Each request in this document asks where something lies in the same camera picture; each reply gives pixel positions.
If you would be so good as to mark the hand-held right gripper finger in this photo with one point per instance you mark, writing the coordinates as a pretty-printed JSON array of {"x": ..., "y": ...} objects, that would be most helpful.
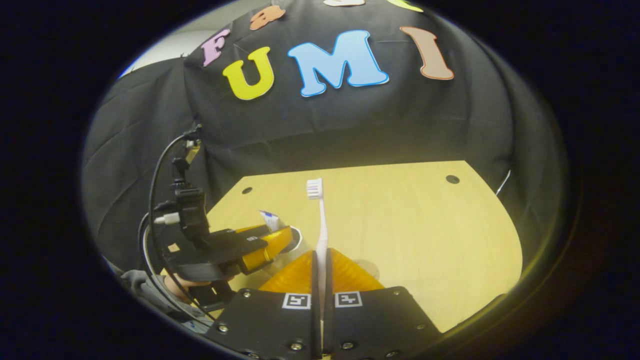
[
  {"x": 316, "y": 320},
  {"x": 328, "y": 320}
]

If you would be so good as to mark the white cup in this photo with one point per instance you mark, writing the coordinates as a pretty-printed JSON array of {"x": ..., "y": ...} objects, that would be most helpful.
[{"x": 298, "y": 240}]

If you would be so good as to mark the white toothpaste tube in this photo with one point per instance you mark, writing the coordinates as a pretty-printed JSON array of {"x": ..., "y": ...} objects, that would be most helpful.
[{"x": 270, "y": 220}]

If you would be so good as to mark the black backdrop cloth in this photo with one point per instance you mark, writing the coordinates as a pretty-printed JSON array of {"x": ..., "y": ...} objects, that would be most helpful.
[{"x": 400, "y": 115}]

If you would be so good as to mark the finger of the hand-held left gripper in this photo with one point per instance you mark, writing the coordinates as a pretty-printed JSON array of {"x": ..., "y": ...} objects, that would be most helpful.
[
  {"x": 252, "y": 230},
  {"x": 265, "y": 252}
]

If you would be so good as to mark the white toothbrush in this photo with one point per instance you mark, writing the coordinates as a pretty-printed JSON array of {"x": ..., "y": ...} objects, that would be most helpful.
[{"x": 322, "y": 225}]

